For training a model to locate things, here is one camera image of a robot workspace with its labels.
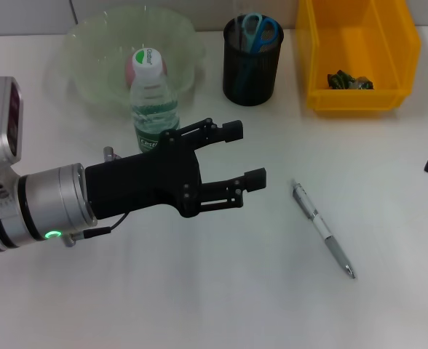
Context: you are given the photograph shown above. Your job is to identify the silver ballpoint pen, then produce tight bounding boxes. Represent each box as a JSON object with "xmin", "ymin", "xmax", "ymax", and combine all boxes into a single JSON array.
[{"xmin": 292, "ymin": 180, "xmax": 358, "ymax": 280}]

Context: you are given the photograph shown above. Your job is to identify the black mesh pen holder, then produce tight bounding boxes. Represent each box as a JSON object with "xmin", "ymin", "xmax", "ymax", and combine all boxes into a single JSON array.
[{"xmin": 222, "ymin": 13, "xmax": 285, "ymax": 107}]

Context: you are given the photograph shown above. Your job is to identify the blue scissors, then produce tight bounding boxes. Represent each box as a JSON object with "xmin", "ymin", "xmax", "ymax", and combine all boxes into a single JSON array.
[{"xmin": 235, "ymin": 12, "xmax": 280, "ymax": 100}]

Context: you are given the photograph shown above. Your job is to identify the green plastic wrapper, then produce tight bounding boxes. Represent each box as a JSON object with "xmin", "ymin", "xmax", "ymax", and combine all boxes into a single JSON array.
[{"xmin": 326, "ymin": 71, "xmax": 375, "ymax": 91}]

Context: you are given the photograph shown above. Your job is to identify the pink peach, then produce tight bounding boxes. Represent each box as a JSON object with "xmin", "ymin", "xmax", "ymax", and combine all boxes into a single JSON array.
[{"xmin": 124, "ymin": 57, "xmax": 170, "ymax": 85}]

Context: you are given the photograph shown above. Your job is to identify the yellow plastic bin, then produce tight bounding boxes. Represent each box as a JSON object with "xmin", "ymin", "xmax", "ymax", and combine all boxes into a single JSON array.
[{"xmin": 296, "ymin": 0, "xmax": 422, "ymax": 118}]

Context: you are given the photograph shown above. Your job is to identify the clear green-label water bottle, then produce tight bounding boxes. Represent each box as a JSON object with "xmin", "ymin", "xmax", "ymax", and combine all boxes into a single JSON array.
[{"xmin": 130, "ymin": 48, "xmax": 181, "ymax": 154}]

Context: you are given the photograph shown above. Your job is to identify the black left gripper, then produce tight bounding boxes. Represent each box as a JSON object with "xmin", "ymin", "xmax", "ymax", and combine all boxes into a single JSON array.
[{"xmin": 84, "ymin": 118, "xmax": 268, "ymax": 222}]

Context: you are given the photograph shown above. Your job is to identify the translucent green fruit bowl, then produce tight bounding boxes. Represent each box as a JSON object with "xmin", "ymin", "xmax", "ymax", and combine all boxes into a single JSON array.
[{"xmin": 46, "ymin": 6, "xmax": 206, "ymax": 118}]

